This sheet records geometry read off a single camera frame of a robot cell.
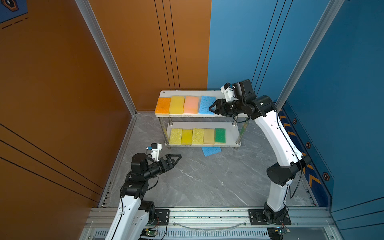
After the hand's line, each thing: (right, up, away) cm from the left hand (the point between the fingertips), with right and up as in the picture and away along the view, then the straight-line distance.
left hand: (178, 158), depth 73 cm
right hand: (+16, +24, -1) cm, 29 cm away
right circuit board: (+47, -35, -2) cm, 59 cm away
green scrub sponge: (+24, +10, +24) cm, 35 cm away
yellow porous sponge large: (-5, +9, +24) cm, 26 cm away
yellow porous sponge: (+10, +9, +24) cm, 28 cm away
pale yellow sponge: (+17, +9, +24) cm, 31 cm away
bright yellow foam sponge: (+3, +9, +24) cm, 26 cm away
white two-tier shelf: (+2, +20, +43) cm, 48 cm away
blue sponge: (+18, 0, +24) cm, 30 cm away
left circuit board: (-14, -35, -2) cm, 38 cm away
